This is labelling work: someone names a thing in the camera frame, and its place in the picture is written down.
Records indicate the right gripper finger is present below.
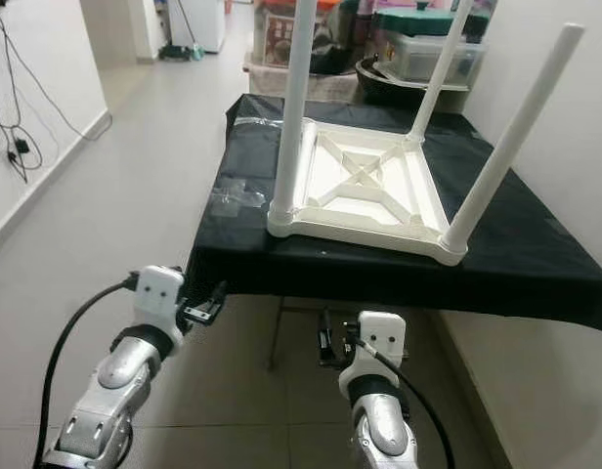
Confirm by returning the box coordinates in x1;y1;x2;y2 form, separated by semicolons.
318;311;341;372

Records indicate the white upturned children table top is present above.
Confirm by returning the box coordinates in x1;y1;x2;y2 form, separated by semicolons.
265;117;468;267

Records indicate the white plastic table leg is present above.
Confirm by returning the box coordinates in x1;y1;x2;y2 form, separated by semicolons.
441;21;585;257
270;0;320;221
408;0;478;143

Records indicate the black tablecloth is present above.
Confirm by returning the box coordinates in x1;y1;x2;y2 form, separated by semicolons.
187;93;602;333

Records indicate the narrow clear tape strip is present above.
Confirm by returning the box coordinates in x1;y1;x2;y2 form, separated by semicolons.
233;115;287;128

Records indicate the beige cloth covered bench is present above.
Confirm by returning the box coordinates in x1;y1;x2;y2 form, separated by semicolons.
242;64;361;104

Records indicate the mop head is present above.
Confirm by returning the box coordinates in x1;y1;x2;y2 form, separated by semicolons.
157;44;202;63

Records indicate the orange lidded storage box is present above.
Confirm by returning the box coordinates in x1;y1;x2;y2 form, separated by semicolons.
250;0;341;69

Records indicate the black wok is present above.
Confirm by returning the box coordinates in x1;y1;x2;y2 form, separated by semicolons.
355;57;468;107

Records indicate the white appliance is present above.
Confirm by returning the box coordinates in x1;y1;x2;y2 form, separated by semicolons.
169;0;229;55

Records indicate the black bag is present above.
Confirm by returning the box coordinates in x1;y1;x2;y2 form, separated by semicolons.
316;0;385;77

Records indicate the clear plastic storage box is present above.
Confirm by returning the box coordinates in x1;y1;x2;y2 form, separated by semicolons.
379;34;486;87

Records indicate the green round lid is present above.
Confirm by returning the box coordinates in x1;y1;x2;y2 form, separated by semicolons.
369;8;488;38

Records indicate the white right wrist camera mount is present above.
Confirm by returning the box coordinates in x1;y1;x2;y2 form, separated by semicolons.
340;311;408;397

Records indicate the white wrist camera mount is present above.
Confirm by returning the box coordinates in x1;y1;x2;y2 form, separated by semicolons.
135;264;187;343
340;311;408;397

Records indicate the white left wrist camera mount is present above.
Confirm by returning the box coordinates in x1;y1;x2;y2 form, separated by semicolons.
135;264;187;343

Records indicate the black wall power cable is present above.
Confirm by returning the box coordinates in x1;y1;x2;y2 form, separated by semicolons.
0;10;116;182

